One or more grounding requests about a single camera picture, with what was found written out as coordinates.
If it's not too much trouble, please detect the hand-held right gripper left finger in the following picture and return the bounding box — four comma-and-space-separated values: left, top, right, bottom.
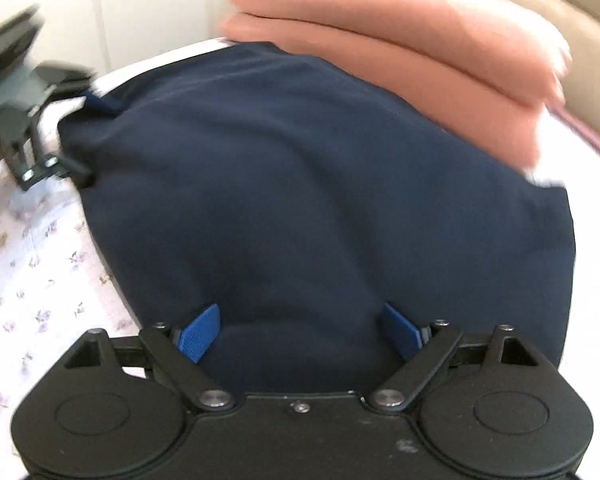
65, 303, 234, 412

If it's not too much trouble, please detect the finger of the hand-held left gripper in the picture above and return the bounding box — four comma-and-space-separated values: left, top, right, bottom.
37, 61, 117, 114
0, 104, 95, 192

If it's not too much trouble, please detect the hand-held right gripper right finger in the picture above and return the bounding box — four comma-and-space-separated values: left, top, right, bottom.
371, 302, 548, 410

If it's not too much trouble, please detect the navy hoodie with white stripes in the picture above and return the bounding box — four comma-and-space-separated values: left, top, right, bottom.
56, 41, 577, 397

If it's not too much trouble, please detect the white wardrobe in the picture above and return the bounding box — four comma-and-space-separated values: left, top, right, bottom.
0, 0, 241, 73

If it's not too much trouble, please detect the pink pillow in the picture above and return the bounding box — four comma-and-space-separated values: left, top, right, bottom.
226, 0, 574, 107
219, 12, 548, 173

